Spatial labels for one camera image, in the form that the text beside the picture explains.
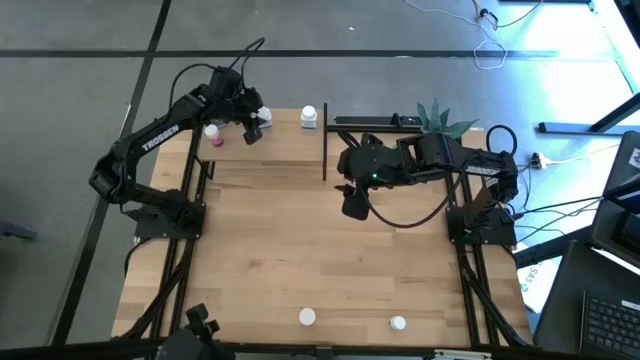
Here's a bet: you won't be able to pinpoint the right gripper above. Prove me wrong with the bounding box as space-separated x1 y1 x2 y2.
333 131 404 198

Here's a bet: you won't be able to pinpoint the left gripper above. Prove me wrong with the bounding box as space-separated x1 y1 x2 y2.
203 66 264 129

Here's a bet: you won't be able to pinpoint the pink bottle white cap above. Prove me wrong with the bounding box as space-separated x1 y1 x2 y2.
203 123 225 149

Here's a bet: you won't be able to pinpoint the snake plant in white pot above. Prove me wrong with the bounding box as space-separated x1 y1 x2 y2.
416 98 480 141

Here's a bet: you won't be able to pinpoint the black diagonal bar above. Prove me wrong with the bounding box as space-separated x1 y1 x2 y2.
513 223 596 270

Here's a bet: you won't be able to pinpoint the white printed paper sheet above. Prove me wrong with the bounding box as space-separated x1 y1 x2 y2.
517 243 560 315

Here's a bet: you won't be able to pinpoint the black floor stand bar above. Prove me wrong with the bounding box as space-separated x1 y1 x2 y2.
537 92 640 136

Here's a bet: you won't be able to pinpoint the black laptop with keyboard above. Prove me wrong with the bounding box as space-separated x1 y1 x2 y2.
531 239 640 360

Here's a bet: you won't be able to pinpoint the dark grey floor object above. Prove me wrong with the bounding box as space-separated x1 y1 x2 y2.
0 218 39 242

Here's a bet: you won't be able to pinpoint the dark grey open laptop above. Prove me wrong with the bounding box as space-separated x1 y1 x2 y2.
591 129 640 277

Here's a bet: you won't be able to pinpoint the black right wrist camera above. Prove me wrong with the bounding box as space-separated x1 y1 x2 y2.
340 191 372 222

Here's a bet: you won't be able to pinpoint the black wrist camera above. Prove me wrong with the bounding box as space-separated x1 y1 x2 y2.
340 191 372 222
242 123 265 147

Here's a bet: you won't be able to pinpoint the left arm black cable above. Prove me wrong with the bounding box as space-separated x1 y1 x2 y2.
168 35 267 109

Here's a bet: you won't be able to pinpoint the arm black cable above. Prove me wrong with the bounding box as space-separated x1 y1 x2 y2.
357 149 481 230
168 35 267 109

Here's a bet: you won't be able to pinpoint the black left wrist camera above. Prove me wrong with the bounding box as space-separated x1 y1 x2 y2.
242 123 265 147

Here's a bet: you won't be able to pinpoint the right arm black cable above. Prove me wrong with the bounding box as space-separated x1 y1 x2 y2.
357 149 481 230

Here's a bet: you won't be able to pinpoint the black frame crossbar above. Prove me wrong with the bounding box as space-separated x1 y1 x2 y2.
327 113 425 135

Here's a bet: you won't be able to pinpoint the wooden shelf black frame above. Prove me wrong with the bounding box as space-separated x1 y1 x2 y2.
192 101 330 182

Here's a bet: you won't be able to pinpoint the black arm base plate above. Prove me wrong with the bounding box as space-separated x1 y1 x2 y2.
445 205 518 247
133 209 205 240

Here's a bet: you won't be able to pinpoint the black shoulder cable loop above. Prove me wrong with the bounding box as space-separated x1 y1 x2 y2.
485 124 519 158

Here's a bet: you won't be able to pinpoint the black side frame rails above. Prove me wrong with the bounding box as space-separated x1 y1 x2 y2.
442 174 534 349
119 119 216 346

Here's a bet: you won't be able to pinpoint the silver metal bracket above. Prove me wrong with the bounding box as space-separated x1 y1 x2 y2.
432 348 493 360

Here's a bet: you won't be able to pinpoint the white floor cable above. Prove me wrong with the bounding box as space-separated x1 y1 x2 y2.
402 0 509 71

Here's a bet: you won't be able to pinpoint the thin black floor cable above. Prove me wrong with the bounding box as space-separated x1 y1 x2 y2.
509 144 624 239

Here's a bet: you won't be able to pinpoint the black orange floor cable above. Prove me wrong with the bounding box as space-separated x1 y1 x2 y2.
469 0 546 30

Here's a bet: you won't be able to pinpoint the black table frame bar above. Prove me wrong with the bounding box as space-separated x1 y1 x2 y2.
0 338 640 360

